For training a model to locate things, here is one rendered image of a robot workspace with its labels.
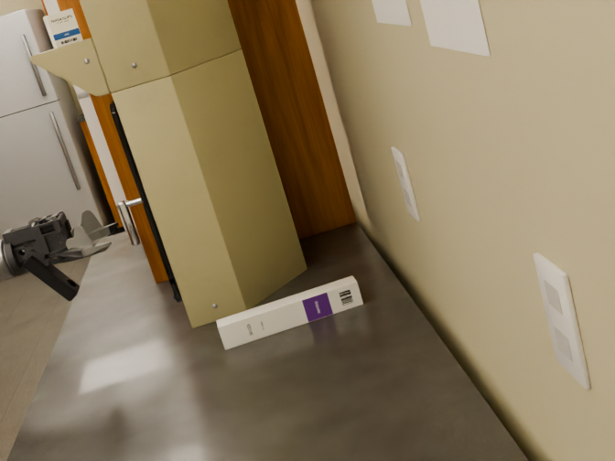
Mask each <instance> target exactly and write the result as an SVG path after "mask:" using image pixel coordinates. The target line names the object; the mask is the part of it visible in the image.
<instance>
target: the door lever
mask: <svg viewBox="0 0 615 461"><path fill-rule="evenodd" d="M140 203H142V200H141V198H140V197H139V198H134V199H130V200H127V201H125V200H123V201H120V202H119V203H117V204H116V207H117V208H118V210H120V212H121V214H122V217H123V220H124V225H125V227H126V229H127V232H128V235H129V238H130V241H131V243H132V245H133V246H136V245H139V244H140V240H139V237H138V234H137V231H136V228H135V225H134V222H133V219H132V216H131V213H130V210H129V208H128V207H131V206H134V205H137V204H140Z"/></svg>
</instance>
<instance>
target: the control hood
mask: <svg viewBox="0 0 615 461"><path fill-rule="evenodd" d="M30 61H32V63H33V64H35V65H37V66H39V67H40V68H42V69H44V70H46V71H48V72H50V73H52V74H54V75H56V76H58V77H60V78H62V79H64V80H66V81H68V82H69V83H71V84H73V85H75V86H77V87H79V88H81V89H83V90H85V91H87V92H89V93H91V94H93V95H94V96H99V97H101V96H103V95H106V94H110V93H111V91H110V88H109V85H108V82H107V79H106V77H105V74H104V71H103V66H102V64H101V62H100V59H99V56H98V53H97V50H96V47H95V45H94V42H93V39H92V38H87V39H84V40H83V41H80V42H77V43H74V44H70V45H68V46H65V47H61V48H55V49H52V50H49V51H45V52H42V53H39V54H37V55H34V56H31V59H30Z"/></svg>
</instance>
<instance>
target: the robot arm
mask: <svg viewBox="0 0 615 461"><path fill-rule="evenodd" d="M36 219H37V220H35V219H32V220H34V221H32V220H31V222H33V223H32V224H31V222H30V224H29V223H28V225H26V226H23V227H20V228H16V229H13V228H12V229H8V230H5V232H4V233H3V234H2V236H3V238H4V239H3V240H0V282H1V281H4V280H7V279H10V278H13V277H16V276H17V275H19V274H22V273H25V272H26V269H27V270H28V271H30V272H31V273H32V274H34V275H35V276H36V277H37V278H38V279H39V280H41V281H42V282H43V283H45V284H46V285H48V286H49V287H50V288H52V289H53V290H54V291H56V292H57V293H58V294H60V295H61V296H63V297H64V298H65V299H67V300H68V301H71V300H72V299H73V298H74V297H75V296H76V295H77V293H78V291H79V289H80V286H79V285H78V284H77V283H75V282H74V281H73V280H71V279H70V278H69V277H68V276H67V275H66V274H64V273H63V272H62V271H60V270H59V269H58V268H56V267H55V266H54V265H53V264H57V263H66V262H71V261H75V260H79V259H82V258H84V257H88V256H92V255H94V254H97V253H100V252H105V251H106V250H107V249H108V248H109V247H110V246H111V245H112V243H111V242H110V241H108V242H102V243H99V244H94V243H93V241H95V240H98V239H100V238H102V237H104V236H106V235H108V234H111V233H113V232H114V230H115V229H116V228H117V226H118V225H119V224H118V222H115V223H113V224H109V225H106V226H102V225H101V223H100V222H99V221H98V220H97V219H96V217H95V216H94V215H93V213H92V212H91V211H89V210H86V211H84V212H82V214H81V225H80V226H76V227H75V228H74V229H73V230H72V232H70V231H71V226H70V223H69V220H67V218H66V216H65V213H64V212H63V211H61V212H58V213H54V214H51V215H48V216H45V217H42V218H36ZM22 250H24V252H22Z"/></svg>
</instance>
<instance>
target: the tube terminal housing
mask: <svg viewBox="0 0 615 461"><path fill-rule="evenodd" d="M80 3H81V8H82V11H83V13H84V15H85V18H86V21H87V24H88V27H89V29H90V32H91V35H92V39H93V42H94V45H95V47H96V50H97V53H98V56H99V59H100V62H101V64H102V68H103V71H104V74H105V77H106V79H107V82H108V85H109V88H110V91H111V92H112V96H113V100H114V103H115V106H116V109H117V112H118V114H119V117H120V120H121V123H122V126H123V128H124V132H125V135H126V138H127V141H128V144H129V146H130V149H131V152H132V155H133V157H134V160H135V164H136V167H137V170H138V173H139V176H140V178H141V181H142V183H143V186H144V189H145V192H146V196H147V199H148V202H149V205H150V208H151V210H152V212H153V215H154V218H155V221H156V225H157V228H158V231H159V234H160V236H161V239H162V242H163V244H164V247H165V250H166V253H167V257H168V260H169V263H170V265H171V268H172V271H173V274H174V276H175V279H176V282H177V285H178V290H179V291H180V294H181V297H182V300H183V303H184V306H185V308H186V311H187V314H188V317H189V321H190V324H191V326H192V328H194V327H200V326H203V325H206V324H209V323H211V322H215V321H216V320H218V319H222V318H225V317H227V316H232V315H235V314H238V313H241V312H243V311H246V310H249V309H251V308H253V307H254V306H256V305H257V304H259V303H260V302H262V301H263V300H264V299H266V298H267V297H268V296H269V295H271V294H272V293H274V292H275V291H277V290H278V289H279V288H281V287H282V286H284V285H285V284H287V283H288V282H290V281H291V280H293V279H294V278H296V277H297V276H298V275H300V274H301V273H303V272H304V271H305V270H306V269H307V265H306V262H305V258H304V255H303V252H302V249H301V246H300V243H299V239H298V237H297V231H296V228H295V225H294V222H293V219H292V215H291V212H290V209H289V206H288V203H287V200H286V194H285V191H284V188H283V185H282V182H281V178H280V176H279V173H278V169H277V166H276V163H275V158H274V155H273V151H272V148H271V145H270V142H269V139H268V135H267V132H266V130H265V126H264V121H263V117H262V115H261V112H260V108H259V105H258V102H257V99H256V96H255V93H254V87H253V84H252V81H251V78H250V75H249V71H248V69H247V65H246V62H245V59H244V55H243V51H242V50H241V48H242V47H241V44H240V41H239V38H238V35H237V32H236V28H235V25H234V23H233V19H232V14H231V10H230V8H229V5H228V1H227V0H80Z"/></svg>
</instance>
